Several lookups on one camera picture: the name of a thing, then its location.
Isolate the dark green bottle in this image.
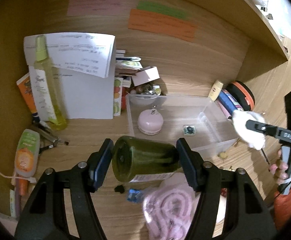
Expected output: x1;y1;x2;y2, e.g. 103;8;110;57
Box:
112;136;181;183

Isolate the green orange lotion tube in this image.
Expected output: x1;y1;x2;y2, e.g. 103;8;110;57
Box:
14;129;40;178

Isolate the yellow spray bottle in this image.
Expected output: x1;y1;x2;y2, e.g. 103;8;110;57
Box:
34;35;67;130

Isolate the white drawstring pouch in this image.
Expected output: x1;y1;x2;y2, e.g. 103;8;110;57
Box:
232;109;265;151

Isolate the white paper box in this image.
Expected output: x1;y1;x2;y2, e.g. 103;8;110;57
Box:
53;64;114;119

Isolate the black orange round case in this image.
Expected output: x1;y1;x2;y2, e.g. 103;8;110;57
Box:
226;80;255;111

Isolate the orange pen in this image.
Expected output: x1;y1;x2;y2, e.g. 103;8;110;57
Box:
16;174;29;196

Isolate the folded white paper sheet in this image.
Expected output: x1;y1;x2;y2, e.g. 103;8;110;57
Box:
23;32;116;79

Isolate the small white pink box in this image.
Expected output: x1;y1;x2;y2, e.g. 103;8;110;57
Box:
132;66;160;86

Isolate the pink round mini fan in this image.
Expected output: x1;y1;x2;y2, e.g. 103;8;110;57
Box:
137;108;164;135

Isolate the small black green packet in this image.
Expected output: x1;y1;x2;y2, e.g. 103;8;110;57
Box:
182;125;196;136

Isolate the pink sticky note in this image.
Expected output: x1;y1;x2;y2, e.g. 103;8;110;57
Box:
67;0;125;17

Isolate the clear plastic bowl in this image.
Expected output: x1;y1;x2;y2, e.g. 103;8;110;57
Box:
128;83;162;106

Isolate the orange sticky note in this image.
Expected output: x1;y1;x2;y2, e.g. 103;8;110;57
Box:
128;9;197;42

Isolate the orange booklet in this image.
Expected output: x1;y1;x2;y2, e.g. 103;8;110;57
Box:
16;73;39;118

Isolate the blue wrapper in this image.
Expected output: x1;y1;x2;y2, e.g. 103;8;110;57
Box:
126;189;143;203

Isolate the fruit pattern book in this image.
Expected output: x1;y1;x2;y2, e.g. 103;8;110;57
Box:
113;77;123;116

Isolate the blue patterned pencil case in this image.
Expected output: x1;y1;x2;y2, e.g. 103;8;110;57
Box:
217;89;244;120

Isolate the clear plastic storage bin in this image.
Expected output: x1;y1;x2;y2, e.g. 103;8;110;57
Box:
125;95;238;156

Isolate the green sticky note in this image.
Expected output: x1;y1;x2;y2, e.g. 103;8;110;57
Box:
137;1;187;20

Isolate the stack of books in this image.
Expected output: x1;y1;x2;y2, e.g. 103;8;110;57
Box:
114;50;143;88

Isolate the person right hand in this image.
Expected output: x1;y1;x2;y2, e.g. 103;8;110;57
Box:
269;149;289;185

